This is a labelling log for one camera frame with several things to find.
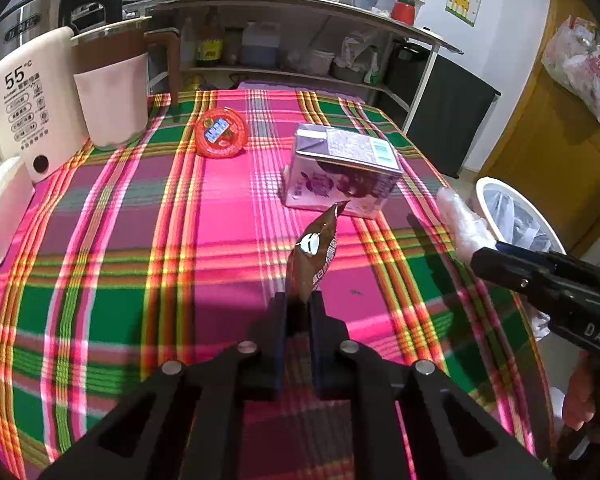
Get steel rice cooker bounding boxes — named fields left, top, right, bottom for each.
left=0, top=0, right=123, bottom=61

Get wooden door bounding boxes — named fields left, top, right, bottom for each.
left=478, top=0, right=600, bottom=257

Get red jelly cup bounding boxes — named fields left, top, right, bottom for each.
left=194, top=106, right=249, bottom=159

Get red thermos bottle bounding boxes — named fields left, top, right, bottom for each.
left=390, top=0, right=417, bottom=26

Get cream water dispenser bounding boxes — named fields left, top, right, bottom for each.
left=0, top=26, right=88, bottom=183

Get hanging plastic bags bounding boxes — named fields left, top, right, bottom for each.
left=541, top=15, right=600, bottom=124

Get pink lidded storage box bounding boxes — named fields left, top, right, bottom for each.
left=237, top=80, right=365, bottom=103

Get translucent trash bag liner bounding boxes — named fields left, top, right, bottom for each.
left=483, top=186, right=554, bottom=252

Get plaid tablecloth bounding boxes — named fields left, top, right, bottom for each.
left=0, top=90, right=553, bottom=479

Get purple milk carton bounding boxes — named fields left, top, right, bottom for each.
left=283, top=124, right=403, bottom=219

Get black cloth cover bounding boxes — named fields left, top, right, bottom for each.
left=374, top=39, right=501, bottom=178

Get white trash bin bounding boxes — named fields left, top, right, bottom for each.
left=469, top=177, right=566, bottom=255

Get metal shelf unit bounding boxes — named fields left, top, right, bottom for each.
left=123, top=0, right=463, bottom=132

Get pink brown kettle jug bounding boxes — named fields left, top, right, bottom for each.
left=70, top=16, right=181, bottom=150

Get person right hand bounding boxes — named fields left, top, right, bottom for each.
left=562, top=351, right=600, bottom=443

